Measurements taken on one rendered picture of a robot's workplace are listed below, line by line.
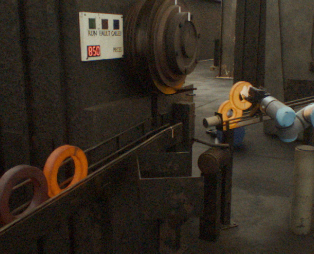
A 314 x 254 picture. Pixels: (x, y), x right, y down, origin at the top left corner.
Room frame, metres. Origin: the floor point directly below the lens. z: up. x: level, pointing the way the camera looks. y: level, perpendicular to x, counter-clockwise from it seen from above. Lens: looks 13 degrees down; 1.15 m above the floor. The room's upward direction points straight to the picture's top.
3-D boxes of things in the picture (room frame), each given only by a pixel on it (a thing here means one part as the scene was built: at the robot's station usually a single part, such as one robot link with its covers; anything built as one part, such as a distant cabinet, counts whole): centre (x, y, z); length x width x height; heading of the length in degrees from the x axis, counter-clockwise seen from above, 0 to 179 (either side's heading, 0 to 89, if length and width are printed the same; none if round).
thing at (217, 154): (2.06, -0.34, 0.27); 0.22 x 0.13 x 0.53; 150
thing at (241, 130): (4.00, -0.81, 0.17); 0.57 x 0.31 x 0.34; 170
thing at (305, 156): (2.11, -0.87, 0.26); 0.12 x 0.12 x 0.52
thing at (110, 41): (1.60, 0.21, 1.15); 0.26 x 0.02 x 0.18; 150
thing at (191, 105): (2.05, -0.16, 0.68); 0.11 x 0.08 x 0.24; 60
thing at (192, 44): (1.79, -0.14, 1.11); 0.28 x 0.06 x 0.28; 150
